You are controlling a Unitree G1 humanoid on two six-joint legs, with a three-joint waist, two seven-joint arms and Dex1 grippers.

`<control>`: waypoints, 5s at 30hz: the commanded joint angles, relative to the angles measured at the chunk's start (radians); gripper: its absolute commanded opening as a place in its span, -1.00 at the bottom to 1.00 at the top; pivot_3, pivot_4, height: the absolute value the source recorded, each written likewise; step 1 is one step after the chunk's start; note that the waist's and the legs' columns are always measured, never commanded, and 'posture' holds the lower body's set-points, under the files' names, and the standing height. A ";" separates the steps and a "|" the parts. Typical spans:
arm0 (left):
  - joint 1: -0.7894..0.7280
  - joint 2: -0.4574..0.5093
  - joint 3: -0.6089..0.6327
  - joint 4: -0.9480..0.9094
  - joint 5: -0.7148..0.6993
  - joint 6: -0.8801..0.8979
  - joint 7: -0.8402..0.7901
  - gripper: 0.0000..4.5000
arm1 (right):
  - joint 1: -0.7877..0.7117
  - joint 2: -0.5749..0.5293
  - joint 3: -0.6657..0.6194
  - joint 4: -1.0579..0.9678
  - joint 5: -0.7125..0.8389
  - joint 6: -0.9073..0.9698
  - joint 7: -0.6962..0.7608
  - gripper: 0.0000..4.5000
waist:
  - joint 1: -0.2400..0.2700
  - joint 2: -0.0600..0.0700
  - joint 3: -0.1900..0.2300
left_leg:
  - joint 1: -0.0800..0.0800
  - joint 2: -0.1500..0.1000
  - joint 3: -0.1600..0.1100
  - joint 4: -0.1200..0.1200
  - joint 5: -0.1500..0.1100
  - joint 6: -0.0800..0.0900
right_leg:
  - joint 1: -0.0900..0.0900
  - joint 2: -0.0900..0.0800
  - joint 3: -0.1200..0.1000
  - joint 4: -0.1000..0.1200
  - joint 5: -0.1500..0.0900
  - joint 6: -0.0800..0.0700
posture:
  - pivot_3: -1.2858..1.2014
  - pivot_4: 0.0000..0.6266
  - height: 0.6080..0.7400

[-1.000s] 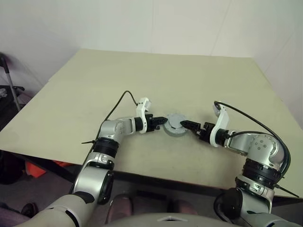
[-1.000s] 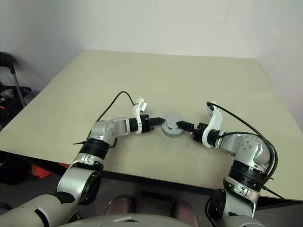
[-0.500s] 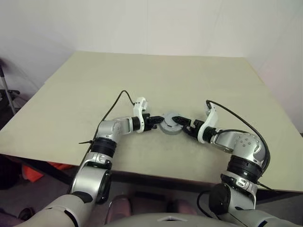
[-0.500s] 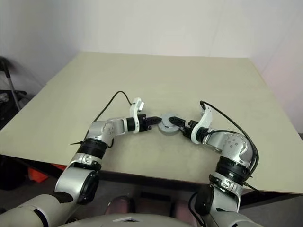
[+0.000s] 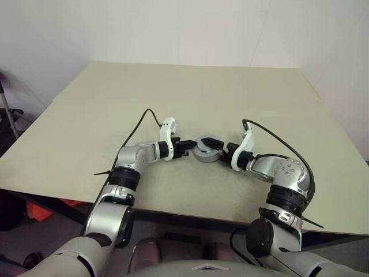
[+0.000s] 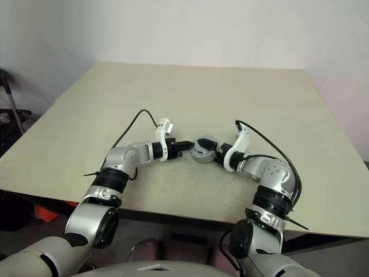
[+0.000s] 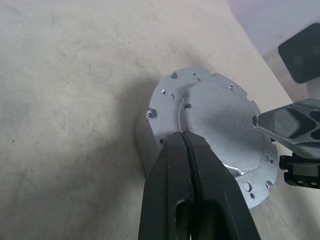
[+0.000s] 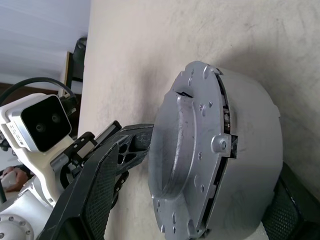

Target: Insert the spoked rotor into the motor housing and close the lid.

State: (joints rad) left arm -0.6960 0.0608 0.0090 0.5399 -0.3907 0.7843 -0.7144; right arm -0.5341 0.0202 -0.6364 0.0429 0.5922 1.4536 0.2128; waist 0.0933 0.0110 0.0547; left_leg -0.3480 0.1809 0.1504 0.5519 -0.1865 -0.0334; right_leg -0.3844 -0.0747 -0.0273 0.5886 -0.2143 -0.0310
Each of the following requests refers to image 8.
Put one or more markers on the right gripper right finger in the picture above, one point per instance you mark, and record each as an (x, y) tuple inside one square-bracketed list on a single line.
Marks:
[(290, 212)]

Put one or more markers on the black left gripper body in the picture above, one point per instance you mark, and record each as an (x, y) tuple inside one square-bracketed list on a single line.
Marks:
[(82, 150)]

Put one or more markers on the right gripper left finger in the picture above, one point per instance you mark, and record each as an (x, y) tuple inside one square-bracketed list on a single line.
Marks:
[(95, 190)]

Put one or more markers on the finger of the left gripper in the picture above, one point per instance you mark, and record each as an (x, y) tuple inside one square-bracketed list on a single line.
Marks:
[(136, 140), (120, 183)]

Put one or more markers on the small grey gear disc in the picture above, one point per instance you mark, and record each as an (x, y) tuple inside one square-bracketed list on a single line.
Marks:
[(190, 150)]

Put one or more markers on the grey round motor housing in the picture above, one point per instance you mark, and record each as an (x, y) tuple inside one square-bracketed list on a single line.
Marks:
[(255, 150)]

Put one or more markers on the reddish blurred object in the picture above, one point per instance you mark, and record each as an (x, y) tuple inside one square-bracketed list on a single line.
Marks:
[(17, 178)]

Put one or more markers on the wooden board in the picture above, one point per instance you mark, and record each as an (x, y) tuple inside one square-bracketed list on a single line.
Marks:
[(68, 70)]

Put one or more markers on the black chair back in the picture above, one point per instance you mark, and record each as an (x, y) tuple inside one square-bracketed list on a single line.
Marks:
[(80, 60)]

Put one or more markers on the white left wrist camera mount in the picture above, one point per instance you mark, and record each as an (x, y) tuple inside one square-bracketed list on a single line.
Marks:
[(41, 165)]

